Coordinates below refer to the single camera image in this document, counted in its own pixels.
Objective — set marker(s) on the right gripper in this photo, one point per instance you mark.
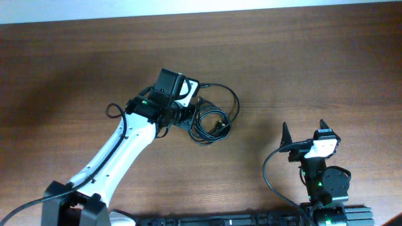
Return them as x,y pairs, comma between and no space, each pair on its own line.
296,155

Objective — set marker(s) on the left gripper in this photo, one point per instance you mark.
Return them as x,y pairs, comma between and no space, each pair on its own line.
186,121

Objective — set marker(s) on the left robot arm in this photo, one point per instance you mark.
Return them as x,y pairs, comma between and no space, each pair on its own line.
84,200

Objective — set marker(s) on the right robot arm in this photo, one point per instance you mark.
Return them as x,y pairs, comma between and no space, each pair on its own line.
327,186

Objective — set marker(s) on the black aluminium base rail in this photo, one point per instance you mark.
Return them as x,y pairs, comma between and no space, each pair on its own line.
350,216

